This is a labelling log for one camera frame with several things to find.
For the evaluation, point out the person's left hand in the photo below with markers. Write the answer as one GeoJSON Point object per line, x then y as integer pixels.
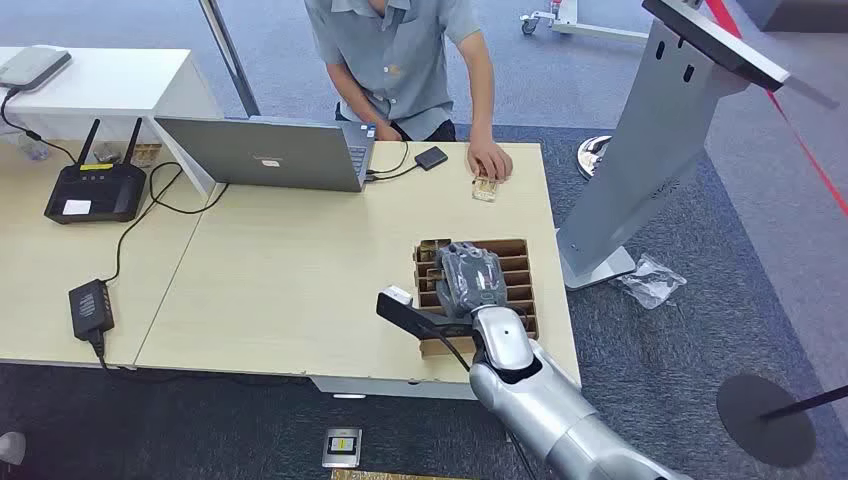
{"type": "Point", "coordinates": [490, 160]}

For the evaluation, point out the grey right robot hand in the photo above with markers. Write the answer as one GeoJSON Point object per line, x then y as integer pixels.
{"type": "Point", "coordinates": [472, 277]}

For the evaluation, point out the person's right hand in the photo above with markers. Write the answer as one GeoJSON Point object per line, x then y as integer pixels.
{"type": "Point", "coordinates": [387, 133]}

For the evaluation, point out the person's left forearm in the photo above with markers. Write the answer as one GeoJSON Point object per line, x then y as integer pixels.
{"type": "Point", "coordinates": [480, 93]}

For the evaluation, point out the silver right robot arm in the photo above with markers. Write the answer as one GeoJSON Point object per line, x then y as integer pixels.
{"type": "Point", "coordinates": [543, 404]}

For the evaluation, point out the person's right forearm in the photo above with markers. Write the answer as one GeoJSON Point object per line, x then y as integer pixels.
{"type": "Point", "coordinates": [354, 96]}

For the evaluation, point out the brown cardboard card holder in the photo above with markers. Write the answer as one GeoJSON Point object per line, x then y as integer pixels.
{"type": "Point", "coordinates": [520, 278]}

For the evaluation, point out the person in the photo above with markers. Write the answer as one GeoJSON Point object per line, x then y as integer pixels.
{"type": "Point", "coordinates": [397, 60]}

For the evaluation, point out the small black external drive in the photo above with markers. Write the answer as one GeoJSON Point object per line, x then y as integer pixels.
{"type": "Point", "coordinates": [431, 158]}

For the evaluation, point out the chrome stanchion base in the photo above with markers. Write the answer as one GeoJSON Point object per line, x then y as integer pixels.
{"type": "Point", "coordinates": [590, 158]}

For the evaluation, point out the grey laptop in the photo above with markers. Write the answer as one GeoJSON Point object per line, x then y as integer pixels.
{"type": "Point", "coordinates": [265, 156]}

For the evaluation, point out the silver kiosk stand with screen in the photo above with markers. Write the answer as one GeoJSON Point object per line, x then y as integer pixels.
{"type": "Point", "coordinates": [652, 139]}

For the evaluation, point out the slanted metal pole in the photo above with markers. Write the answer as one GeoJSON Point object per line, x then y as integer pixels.
{"type": "Point", "coordinates": [230, 60]}

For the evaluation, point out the clear plastic bag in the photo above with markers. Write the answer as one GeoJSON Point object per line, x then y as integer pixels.
{"type": "Point", "coordinates": [650, 283]}

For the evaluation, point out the small grey device with screen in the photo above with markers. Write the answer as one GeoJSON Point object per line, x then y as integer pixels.
{"type": "Point", "coordinates": [342, 448]}

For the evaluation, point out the brown patterned strip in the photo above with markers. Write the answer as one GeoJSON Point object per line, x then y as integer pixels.
{"type": "Point", "coordinates": [391, 476]}

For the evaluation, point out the white cabinet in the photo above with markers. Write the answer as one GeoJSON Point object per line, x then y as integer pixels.
{"type": "Point", "coordinates": [126, 83]}

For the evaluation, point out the black router with antennas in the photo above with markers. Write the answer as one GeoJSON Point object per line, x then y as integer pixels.
{"type": "Point", "coordinates": [96, 191]}

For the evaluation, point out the red barrier belt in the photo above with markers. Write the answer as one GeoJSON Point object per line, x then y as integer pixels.
{"type": "Point", "coordinates": [798, 142]}

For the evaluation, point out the black round stanchion base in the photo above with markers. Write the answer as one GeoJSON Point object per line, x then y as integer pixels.
{"type": "Point", "coordinates": [755, 430]}

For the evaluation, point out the dark furniture block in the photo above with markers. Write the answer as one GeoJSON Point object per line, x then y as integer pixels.
{"type": "Point", "coordinates": [795, 13]}

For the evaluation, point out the black power adapter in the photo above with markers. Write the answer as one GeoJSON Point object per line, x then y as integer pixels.
{"type": "Point", "coordinates": [91, 309]}

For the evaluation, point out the clear plastic bottle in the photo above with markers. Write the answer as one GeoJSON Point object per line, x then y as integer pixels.
{"type": "Point", "coordinates": [33, 147]}

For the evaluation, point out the flat grey device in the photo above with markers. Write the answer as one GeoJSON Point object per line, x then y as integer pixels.
{"type": "Point", "coordinates": [32, 66]}

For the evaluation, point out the black stanchion pole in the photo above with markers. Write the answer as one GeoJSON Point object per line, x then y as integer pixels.
{"type": "Point", "coordinates": [811, 401]}

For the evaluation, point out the grey rounded object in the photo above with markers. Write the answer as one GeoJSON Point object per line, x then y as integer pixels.
{"type": "Point", "coordinates": [10, 448]}

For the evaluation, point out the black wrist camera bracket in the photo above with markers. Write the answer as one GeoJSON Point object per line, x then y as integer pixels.
{"type": "Point", "coordinates": [414, 319]}

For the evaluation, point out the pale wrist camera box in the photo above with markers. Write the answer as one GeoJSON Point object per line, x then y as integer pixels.
{"type": "Point", "coordinates": [398, 295]}

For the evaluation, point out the white wheeled trolley frame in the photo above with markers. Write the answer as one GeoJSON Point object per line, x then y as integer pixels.
{"type": "Point", "coordinates": [583, 26]}

